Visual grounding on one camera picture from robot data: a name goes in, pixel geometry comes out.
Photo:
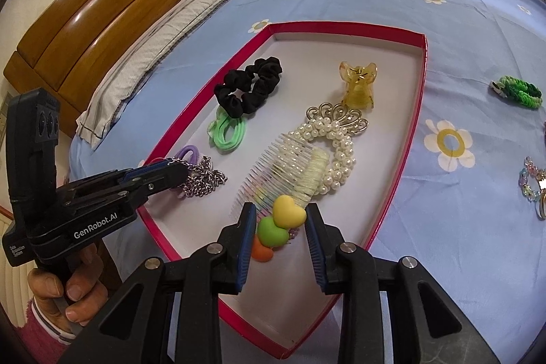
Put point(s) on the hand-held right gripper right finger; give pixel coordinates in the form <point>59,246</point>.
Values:
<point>315,249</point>

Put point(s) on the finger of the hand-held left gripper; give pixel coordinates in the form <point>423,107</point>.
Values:
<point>145,170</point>
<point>162,180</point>

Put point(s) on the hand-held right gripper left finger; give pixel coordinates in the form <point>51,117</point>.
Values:
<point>247,249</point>

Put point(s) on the hair comb with coloured hearts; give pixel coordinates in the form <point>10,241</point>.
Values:
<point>281,168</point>

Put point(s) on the black scrunchie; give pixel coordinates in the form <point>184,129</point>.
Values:
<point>232,101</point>

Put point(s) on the silver crown hair clip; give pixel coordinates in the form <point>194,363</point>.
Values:
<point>341,116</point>

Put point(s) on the yellow hair claw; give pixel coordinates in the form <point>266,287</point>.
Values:
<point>360,93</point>

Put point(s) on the red shallow box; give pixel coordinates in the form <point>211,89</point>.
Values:
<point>384,61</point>

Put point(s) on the person's left forearm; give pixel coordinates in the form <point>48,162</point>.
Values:
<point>42,330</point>

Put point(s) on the person's left hand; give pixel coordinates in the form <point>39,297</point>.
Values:
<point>81,287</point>

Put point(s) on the white grey pillow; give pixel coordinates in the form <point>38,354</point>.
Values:
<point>149,65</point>

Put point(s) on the wooden headboard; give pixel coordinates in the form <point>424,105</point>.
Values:
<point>106,27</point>

